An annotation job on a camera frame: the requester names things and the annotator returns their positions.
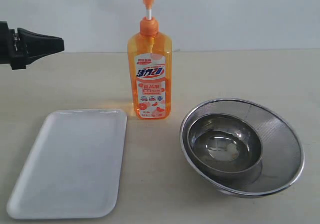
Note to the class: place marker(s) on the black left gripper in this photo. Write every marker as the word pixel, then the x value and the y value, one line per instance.
pixel 22 48

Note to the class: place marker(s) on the orange dish soap pump bottle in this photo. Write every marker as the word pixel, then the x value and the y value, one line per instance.
pixel 150 63

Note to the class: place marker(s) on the stainless steel bowl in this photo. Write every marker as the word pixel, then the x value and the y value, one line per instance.
pixel 223 146

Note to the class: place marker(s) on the white rectangular plastic tray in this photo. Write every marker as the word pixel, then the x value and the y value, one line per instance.
pixel 74 166

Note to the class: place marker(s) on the stainless steel mesh colander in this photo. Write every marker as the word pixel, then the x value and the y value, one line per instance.
pixel 282 158

